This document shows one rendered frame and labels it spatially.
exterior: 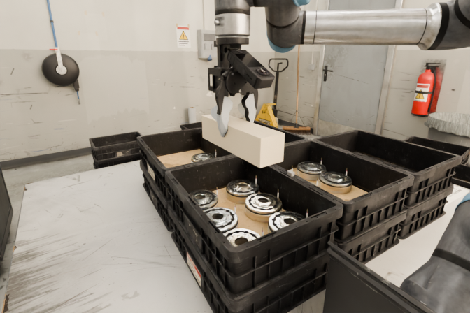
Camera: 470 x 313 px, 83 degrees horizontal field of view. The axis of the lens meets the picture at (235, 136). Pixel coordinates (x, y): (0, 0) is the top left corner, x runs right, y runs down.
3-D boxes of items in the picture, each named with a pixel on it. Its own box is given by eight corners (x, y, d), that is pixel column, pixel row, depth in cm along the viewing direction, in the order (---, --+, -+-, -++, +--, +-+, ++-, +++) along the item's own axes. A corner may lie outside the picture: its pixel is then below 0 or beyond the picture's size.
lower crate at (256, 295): (336, 286, 66) (341, 246, 62) (231, 353, 51) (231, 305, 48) (247, 209, 99) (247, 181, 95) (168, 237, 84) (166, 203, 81)
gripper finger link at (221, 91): (227, 115, 60) (236, 77, 59) (231, 117, 58) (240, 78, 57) (210, 112, 57) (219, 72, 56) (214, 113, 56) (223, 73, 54)
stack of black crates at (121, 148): (143, 175, 255) (137, 130, 242) (152, 188, 231) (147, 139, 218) (96, 186, 234) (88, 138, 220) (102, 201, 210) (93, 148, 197)
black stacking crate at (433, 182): (454, 188, 92) (462, 158, 89) (408, 213, 78) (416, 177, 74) (354, 154, 125) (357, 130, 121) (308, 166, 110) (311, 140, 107)
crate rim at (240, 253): (345, 215, 60) (347, 205, 59) (231, 266, 45) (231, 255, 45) (248, 158, 93) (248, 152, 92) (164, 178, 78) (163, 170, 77)
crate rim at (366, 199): (415, 184, 75) (417, 176, 74) (345, 215, 60) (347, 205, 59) (310, 144, 107) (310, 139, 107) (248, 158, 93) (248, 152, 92)
